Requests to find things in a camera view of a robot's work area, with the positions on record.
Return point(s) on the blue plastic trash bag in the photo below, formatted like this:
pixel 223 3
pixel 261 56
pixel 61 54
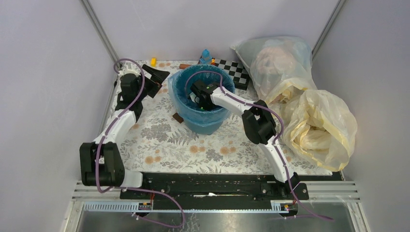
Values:
pixel 180 83

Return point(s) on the teal plastic trash bin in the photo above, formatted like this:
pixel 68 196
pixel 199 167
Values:
pixel 206 128

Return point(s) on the floral table mat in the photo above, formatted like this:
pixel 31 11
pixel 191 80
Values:
pixel 159 143

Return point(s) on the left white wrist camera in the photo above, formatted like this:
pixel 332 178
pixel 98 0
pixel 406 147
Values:
pixel 129 68

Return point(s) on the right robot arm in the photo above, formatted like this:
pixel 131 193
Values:
pixel 259 125

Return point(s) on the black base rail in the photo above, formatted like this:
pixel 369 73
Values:
pixel 219 191

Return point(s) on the clear stuffed trash bag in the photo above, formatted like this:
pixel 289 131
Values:
pixel 279 67

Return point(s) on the yellow plastic trash bag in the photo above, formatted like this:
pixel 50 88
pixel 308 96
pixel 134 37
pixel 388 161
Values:
pixel 318 126

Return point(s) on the brown wooden block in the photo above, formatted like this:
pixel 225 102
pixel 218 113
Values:
pixel 178 118

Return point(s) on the brown cylinder piece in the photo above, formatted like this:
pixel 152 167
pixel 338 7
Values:
pixel 183 66

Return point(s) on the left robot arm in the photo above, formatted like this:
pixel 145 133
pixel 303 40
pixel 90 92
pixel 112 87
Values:
pixel 100 160

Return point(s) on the blue toy figure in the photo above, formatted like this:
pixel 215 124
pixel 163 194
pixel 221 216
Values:
pixel 206 57

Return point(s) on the yellow toy block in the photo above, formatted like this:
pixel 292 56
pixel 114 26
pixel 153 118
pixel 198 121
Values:
pixel 153 62

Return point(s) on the black white checkerboard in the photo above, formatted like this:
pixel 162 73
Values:
pixel 236 70

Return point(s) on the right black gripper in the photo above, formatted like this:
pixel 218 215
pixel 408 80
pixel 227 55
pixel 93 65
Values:
pixel 199 102

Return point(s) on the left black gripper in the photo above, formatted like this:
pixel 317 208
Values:
pixel 158 76

